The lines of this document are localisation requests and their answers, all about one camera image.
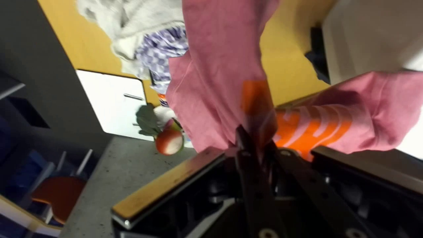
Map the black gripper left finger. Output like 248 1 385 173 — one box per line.
234 124 267 238

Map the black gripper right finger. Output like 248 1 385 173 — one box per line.
259 144 373 238

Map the pink shirt orange print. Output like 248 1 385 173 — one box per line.
165 0 423 163

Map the long wooden desk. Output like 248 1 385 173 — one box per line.
110 145 227 231

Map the red toy apple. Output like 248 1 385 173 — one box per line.
153 118 186 157

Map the white bowl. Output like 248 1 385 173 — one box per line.
151 104 196 149

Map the green toy broccoli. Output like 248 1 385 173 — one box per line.
135 103 161 139

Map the black marker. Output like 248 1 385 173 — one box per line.
122 93 145 102

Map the purple checkered cloth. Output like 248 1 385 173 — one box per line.
133 25 192 95

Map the white board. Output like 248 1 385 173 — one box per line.
74 67 196 149

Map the orange chair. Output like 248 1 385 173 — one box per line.
29 148 95 226

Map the white cloth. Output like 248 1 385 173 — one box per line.
75 0 188 62

